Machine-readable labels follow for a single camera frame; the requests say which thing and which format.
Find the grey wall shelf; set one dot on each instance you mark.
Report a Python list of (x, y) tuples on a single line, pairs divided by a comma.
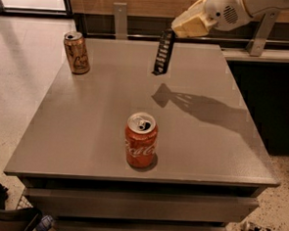
[(269, 56)]

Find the right grey metal bracket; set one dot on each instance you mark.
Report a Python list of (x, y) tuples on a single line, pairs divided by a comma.
[(256, 45)]

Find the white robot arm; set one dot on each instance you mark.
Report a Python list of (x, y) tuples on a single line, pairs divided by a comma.
[(255, 8)]

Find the grey cabinet upper drawer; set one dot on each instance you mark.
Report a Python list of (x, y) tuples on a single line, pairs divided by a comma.
[(136, 206)]

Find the left grey metal bracket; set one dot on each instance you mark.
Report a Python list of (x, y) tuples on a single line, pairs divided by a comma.
[(120, 20)]

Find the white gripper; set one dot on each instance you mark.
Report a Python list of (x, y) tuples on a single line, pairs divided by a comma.
[(221, 14)]

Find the gold orange soda can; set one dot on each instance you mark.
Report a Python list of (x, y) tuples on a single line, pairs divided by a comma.
[(75, 48)]

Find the blue cap object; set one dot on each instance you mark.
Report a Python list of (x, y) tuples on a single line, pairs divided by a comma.
[(45, 224)]

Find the black rxbar chocolate bar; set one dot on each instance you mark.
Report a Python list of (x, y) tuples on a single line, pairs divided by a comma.
[(164, 52)]

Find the grey metal bracket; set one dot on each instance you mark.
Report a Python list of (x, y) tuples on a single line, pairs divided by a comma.
[(256, 45), (120, 20)]

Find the red coca-cola can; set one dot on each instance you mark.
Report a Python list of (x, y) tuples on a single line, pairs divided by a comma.
[(140, 140)]

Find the black curved robot base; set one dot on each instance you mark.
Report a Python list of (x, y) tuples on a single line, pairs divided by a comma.
[(17, 219)]

